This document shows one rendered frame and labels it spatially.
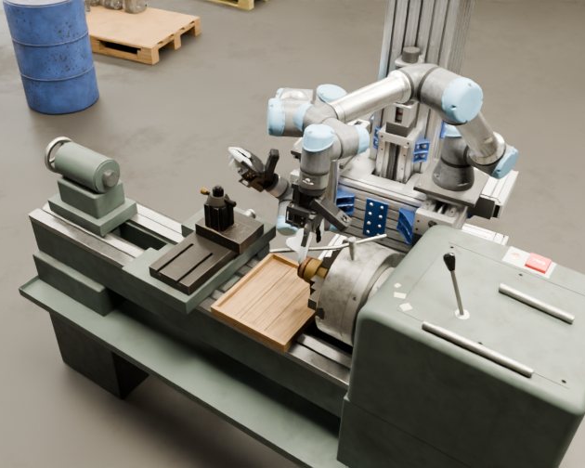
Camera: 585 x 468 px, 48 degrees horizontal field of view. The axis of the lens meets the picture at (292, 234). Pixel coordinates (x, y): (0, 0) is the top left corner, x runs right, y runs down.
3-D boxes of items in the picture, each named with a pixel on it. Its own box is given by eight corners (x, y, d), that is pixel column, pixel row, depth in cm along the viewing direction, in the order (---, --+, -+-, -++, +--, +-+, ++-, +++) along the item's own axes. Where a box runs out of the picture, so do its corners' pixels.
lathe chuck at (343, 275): (390, 290, 219) (392, 227, 196) (343, 361, 203) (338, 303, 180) (367, 279, 223) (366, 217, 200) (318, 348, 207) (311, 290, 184)
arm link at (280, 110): (315, 120, 252) (312, 141, 200) (276, 117, 252) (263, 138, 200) (317, 87, 248) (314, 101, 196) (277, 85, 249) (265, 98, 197)
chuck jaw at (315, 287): (345, 287, 198) (326, 308, 190) (344, 299, 201) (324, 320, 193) (315, 273, 203) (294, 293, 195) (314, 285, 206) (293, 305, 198)
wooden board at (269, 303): (341, 291, 232) (342, 282, 230) (283, 354, 209) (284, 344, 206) (272, 258, 245) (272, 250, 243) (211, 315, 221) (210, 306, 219)
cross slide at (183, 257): (264, 232, 248) (264, 223, 245) (188, 296, 219) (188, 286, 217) (226, 215, 255) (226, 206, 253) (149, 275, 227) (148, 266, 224)
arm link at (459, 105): (490, 140, 228) (435, 58, 184) (526, 159, 218) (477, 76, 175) (469, 169, 228) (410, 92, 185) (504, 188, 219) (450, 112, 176)
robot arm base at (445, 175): (438, 163, 245) (443, 141, 239) (478, 175, 240) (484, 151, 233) (426, 184, 234) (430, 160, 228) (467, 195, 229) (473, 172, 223)
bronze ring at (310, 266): (336, 258, 206) (311, 248, 210) (320, 274, 200) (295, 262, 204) (333, 280, 211) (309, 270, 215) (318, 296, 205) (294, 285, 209)
